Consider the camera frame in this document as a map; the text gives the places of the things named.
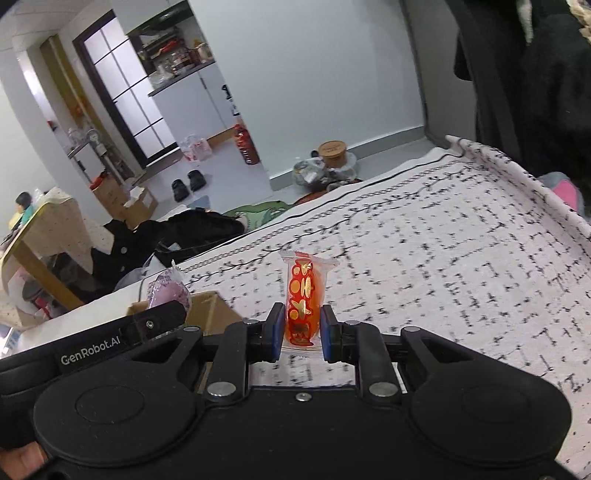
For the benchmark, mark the pink plastic bag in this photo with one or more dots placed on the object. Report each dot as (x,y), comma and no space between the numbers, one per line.
(196,148)

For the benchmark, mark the pink plush item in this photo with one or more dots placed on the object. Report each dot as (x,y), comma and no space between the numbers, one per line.
(565,191)

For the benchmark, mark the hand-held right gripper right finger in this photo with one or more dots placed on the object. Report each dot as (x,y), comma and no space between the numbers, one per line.
(328,334)

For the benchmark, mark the small purple snack packet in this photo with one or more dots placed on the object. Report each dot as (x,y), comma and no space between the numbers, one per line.
(168,290)

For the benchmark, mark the fringed woven blanket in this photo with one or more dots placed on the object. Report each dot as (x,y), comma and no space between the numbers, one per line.
(582,8)

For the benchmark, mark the white kitchen counter cabinet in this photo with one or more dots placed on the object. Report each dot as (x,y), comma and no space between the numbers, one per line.
(198,106)

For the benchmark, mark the toy figurine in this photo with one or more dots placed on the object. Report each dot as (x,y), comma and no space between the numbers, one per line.
(25,210)

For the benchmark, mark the brown lidded jar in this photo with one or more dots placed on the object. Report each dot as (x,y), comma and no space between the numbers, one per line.
(332,154)

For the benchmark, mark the wooden table with dotted cloth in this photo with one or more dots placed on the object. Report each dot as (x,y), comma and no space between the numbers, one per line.
(51,230)

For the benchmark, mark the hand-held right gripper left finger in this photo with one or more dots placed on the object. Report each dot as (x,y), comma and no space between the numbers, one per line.
(277,332)

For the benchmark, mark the black clothes pile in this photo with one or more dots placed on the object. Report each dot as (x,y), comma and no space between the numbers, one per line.
(194,230)

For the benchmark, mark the clear glass containers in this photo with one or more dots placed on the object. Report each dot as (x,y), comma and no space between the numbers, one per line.
(309,173)

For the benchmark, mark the open floor cardboard box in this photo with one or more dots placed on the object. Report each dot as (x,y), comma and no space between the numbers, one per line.
(108,194)

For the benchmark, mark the brown cardboard box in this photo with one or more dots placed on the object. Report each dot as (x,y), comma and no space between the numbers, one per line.
(217,314)

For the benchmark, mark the orange-red clear-edged snack packet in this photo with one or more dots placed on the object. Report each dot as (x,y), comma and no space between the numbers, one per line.
(302,286)

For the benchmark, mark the dark-framed glass door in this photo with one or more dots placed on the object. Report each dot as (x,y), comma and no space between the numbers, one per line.
(124,92)

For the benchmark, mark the small white fan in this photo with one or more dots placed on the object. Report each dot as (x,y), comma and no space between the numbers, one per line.
(94,137)

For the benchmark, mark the green cloth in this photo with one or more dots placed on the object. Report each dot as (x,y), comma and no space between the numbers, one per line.
(258,212)

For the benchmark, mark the black flat board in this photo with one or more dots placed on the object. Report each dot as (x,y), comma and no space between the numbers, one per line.
(415,69)

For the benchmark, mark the person's left hand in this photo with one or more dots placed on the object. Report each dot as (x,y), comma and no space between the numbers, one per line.
(18,466)

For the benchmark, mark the floor cardboard box with paper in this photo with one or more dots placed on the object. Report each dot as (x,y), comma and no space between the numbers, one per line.
(138,207)

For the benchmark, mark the red fire extinguisher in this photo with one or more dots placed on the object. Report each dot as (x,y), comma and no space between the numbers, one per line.
(247,145)

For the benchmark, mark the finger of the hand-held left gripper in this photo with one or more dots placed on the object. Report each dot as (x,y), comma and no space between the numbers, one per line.
(159,321)

